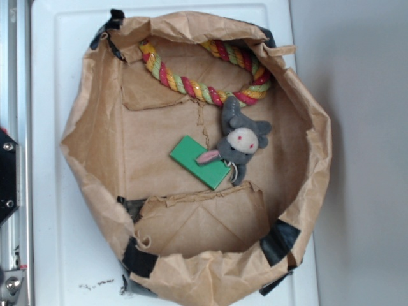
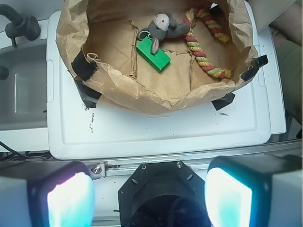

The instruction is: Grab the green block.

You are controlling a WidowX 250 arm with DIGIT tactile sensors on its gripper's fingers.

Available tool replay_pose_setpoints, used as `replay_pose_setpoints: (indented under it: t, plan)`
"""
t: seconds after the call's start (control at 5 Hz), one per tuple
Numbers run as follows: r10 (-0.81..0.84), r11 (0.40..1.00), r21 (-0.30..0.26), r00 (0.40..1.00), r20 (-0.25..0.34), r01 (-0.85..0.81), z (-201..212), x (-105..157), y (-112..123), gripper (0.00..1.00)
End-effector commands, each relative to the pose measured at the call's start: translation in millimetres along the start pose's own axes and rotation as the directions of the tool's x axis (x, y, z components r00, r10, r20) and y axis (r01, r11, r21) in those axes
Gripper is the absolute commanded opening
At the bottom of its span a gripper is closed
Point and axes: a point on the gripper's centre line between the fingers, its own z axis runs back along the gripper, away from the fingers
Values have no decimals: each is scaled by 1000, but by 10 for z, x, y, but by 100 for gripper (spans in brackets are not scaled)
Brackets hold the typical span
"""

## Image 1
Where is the brown paper bag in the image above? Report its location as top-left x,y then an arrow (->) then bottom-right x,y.
61,11 -> 332,305

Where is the green rectangular block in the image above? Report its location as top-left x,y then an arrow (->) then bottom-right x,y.
169,135 -> 231,191

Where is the aluminium frame rail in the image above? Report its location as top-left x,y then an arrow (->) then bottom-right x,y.
1,1 -> 34,305

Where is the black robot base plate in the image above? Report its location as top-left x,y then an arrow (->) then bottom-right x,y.
0,128 -> 18,226

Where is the multicolour rope ring toy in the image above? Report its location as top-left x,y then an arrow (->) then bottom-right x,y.
138,40 -> 272,107

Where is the grey plush donkey toy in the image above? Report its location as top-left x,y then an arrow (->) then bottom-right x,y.
196,96 -> 272,186

